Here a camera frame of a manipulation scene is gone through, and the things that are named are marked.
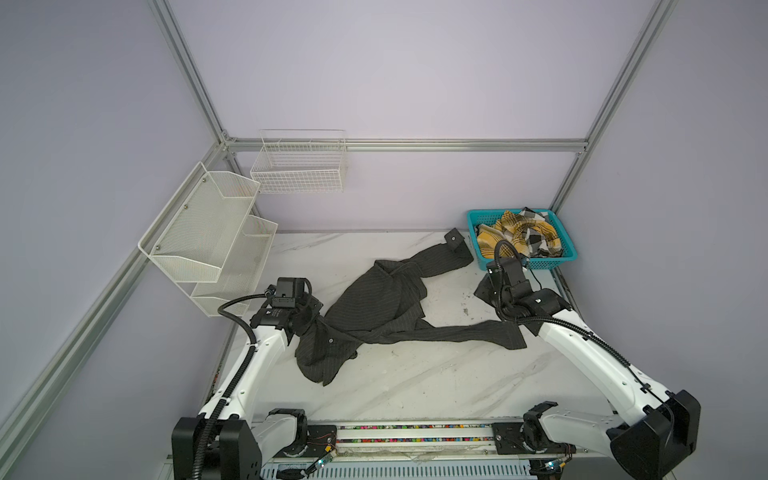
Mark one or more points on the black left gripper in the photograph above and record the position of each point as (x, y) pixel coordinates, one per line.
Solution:
(314, 306)

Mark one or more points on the white mesh two-tier shelf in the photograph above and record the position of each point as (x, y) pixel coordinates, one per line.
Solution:
(208, 240)

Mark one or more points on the dark grey pinstriped shirt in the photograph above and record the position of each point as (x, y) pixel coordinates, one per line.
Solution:
(383, 307)

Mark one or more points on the yellow plaid shirt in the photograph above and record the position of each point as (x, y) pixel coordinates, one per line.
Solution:
(531, 233)

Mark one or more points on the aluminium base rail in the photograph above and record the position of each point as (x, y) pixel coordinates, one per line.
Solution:
(470, 449)

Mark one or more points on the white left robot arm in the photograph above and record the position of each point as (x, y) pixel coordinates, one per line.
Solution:
(246, 384)

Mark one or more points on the aluminium frame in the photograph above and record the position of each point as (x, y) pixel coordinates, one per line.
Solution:
(36, 406)

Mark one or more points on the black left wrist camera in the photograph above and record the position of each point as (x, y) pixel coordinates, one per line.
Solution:
(291, 292)

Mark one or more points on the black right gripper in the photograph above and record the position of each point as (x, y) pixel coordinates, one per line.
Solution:
(480, 290)

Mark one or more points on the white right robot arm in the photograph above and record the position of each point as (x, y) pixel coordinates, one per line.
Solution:
(650, 429)

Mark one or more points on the white wire wall basket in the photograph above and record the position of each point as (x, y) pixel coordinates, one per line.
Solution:
(301, 161)

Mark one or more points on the teal plastic basket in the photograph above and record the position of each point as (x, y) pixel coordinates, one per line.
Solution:
(476, 217)

